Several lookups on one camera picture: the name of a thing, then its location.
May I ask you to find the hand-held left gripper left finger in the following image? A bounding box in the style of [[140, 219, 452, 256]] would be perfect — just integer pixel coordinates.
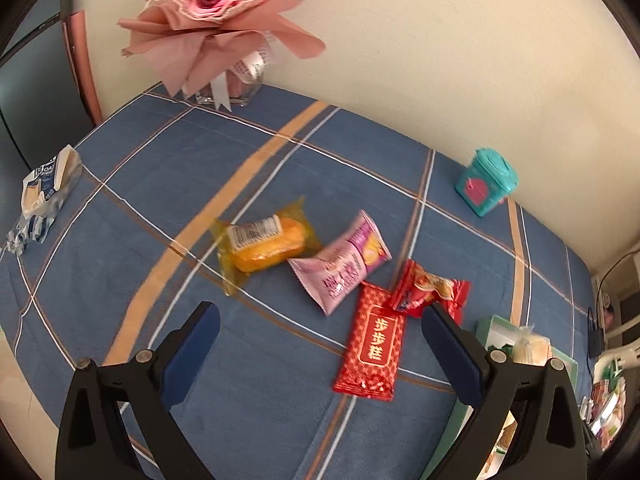
[[54, 301, 222, 480]]

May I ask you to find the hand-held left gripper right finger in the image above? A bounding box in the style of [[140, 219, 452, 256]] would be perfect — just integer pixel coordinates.
[[421, 301, 589, 480]]

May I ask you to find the white box green rim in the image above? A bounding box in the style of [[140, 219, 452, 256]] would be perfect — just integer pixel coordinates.
[[429, 314, 581, 480]]

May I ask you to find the white cream bun packet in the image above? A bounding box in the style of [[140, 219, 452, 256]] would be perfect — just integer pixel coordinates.
[[510, 334, 552, 367]]

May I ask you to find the red crinkled snack packet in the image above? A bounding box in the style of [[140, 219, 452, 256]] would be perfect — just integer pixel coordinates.
[[390, 258, 472, 324]]

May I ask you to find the long red gold-print packet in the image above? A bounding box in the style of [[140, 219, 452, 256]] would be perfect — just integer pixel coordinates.
[[332, 280, 404, 404]]

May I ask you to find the orange cake clear packet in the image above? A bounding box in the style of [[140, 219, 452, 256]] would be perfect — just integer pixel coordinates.
[[209, 195, 324, 297]]

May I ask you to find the pink swiss roll packet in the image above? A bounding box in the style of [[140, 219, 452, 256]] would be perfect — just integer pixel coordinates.
[[286, 209, 394, 317]]

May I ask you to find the white plastic chair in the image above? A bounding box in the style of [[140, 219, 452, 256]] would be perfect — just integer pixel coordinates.
[[592, 317, 640, 378]]

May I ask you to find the blue plaid tablecloth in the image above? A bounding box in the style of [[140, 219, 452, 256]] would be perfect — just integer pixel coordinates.
[[0, 82, 598, 480]]

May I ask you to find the teal toy chest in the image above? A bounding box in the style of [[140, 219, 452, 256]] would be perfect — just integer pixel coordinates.
[[454, 147, 519, 219]]

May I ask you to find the blue white paper packet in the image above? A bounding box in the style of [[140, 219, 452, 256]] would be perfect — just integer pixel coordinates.
[[4, 144, 84, 257]]

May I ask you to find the clear glass vase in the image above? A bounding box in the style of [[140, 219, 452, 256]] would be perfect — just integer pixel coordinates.
[[181, 42, 267, 109]]

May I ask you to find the pink wooden furniture edge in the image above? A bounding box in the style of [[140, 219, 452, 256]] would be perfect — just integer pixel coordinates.
[[61, 9, 104, 129]]

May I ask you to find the pink flower bouquet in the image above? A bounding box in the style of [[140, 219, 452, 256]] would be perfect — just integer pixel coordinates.
[[116, 0, 329, 99]]

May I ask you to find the black power cable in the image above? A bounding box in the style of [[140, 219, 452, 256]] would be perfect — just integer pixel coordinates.
[[586, 247, 640, 360]]

